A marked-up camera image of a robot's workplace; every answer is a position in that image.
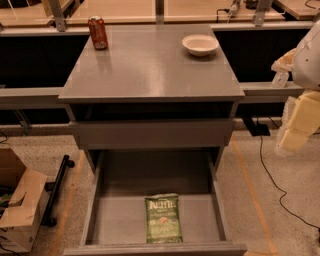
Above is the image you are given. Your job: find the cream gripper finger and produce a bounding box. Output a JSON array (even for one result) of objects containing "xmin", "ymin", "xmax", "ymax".
[
  {"xmin": 275, "ymin": 90, "xmax": 320, "ymax": 156},
  {"xmin": 271, "ymin": 49, "xmax": 296, "ymax": 72}
]

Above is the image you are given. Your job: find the green jalapeno chip bag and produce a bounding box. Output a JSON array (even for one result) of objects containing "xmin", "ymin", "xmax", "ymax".
[{"xmin": 145, "ymin": 193, "xmax": 183, "ymax": 244}]

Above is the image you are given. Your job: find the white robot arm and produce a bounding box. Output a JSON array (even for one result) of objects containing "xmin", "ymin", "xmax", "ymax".
[{"xmin": 271, "ymin": 21, "xmax": 320, "ymax": 156}]

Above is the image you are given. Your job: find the grey drawer cabinet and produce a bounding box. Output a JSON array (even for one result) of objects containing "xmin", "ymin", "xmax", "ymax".
[{"xmin": 59, "ymin": 25, "xmax": 244, "ymax": 168}]

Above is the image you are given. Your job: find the open grey middle drawer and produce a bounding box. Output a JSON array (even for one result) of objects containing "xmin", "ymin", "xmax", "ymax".
[{"xmin": 64, "ymin": 149, "xmax": 247, "ymax": 256}]

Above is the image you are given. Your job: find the clear sanitizer pump bottle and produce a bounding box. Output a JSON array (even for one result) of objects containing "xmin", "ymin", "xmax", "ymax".
[{"xmin": 272, "ymin": 72, "xmax": 289, "ymax": 88}]

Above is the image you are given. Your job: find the grey metal railing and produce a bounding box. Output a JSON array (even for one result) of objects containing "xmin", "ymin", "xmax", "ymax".
[{"xmin": 1, "ymin": 25, "xmax": 304, "ymax": 108}]

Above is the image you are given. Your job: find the white bowl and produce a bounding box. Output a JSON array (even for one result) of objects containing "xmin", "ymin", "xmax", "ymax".
[{"xmin": 182, "ymin": 34, "xmax": 219, "ymax": 57}]

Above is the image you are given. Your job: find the red soda can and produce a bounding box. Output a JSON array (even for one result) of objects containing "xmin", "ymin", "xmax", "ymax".
[{"xmin": 88, "ymin": 16, "xmax": 108, "ymax": 50}]

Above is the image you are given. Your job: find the black wheeled stand base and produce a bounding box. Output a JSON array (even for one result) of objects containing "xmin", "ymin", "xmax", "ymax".
[{"xmin": 41, "ymin": 155, "xmax": 75, "ymax": 227}]

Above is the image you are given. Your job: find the cardboard box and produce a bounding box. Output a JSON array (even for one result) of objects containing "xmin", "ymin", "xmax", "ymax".
[{"xmin": 0, "ymin": 148, "xmax": 49, "ymax": 254}]

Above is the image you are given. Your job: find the black floor cable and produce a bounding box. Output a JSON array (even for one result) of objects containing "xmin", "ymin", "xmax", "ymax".
[{"xmin": 258, "ymin": 116, "xmax": 320, "ymax": 231}]

